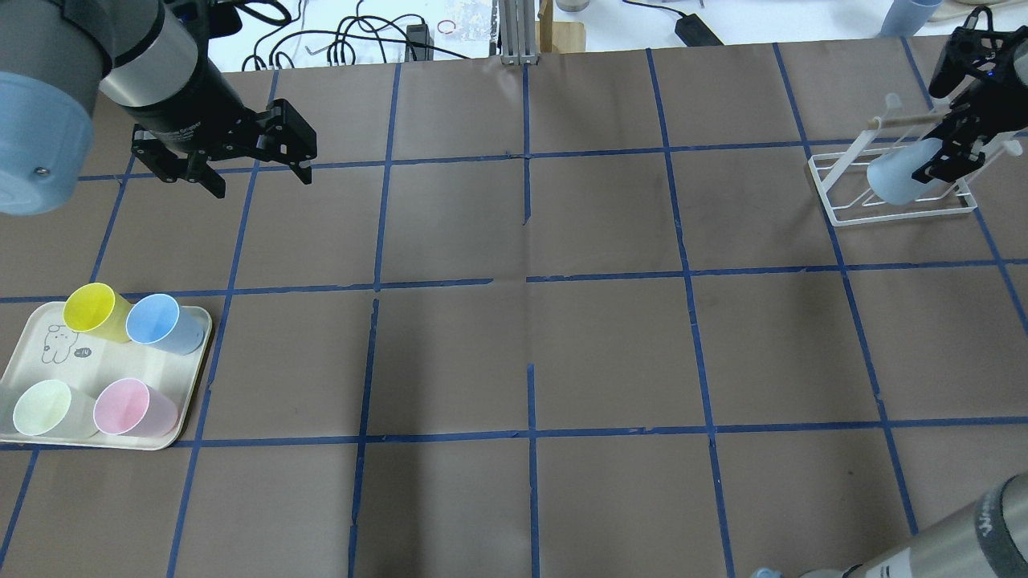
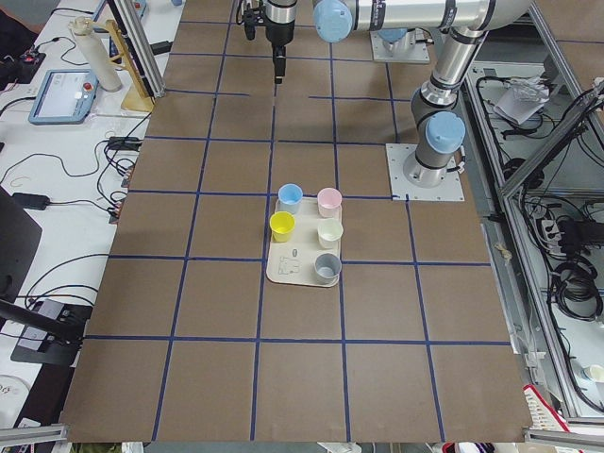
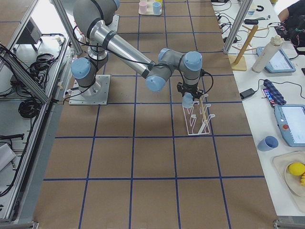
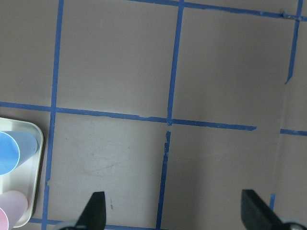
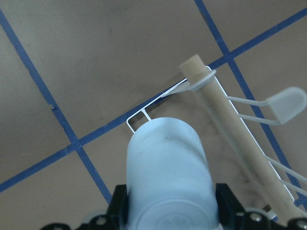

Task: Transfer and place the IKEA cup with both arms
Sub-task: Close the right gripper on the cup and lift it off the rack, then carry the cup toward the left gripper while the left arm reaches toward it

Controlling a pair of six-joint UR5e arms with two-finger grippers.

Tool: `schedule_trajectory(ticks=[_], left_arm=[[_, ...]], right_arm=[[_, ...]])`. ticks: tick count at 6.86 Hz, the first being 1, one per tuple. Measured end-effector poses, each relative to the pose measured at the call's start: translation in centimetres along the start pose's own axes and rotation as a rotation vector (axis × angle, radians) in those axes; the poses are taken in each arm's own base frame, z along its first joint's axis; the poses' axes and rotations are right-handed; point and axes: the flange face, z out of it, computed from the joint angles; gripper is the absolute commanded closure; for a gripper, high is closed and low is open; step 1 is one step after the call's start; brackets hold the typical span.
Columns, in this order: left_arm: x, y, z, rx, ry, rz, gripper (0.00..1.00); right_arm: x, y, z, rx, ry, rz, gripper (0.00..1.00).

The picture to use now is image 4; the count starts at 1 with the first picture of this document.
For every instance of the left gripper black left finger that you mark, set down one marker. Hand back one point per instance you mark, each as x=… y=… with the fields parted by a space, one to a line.
x=93 y=216

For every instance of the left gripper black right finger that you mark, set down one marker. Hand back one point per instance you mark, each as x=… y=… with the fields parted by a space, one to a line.
x=256 y=214

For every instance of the pink plastic cup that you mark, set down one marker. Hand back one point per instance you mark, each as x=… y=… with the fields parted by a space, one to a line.
x=13 y=205

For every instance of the light blue plastic cup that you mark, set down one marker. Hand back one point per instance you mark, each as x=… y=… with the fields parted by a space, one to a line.
x=16 y=147

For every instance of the beige plastic tray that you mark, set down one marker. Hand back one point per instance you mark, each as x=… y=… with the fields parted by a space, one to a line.
x=25 y=177

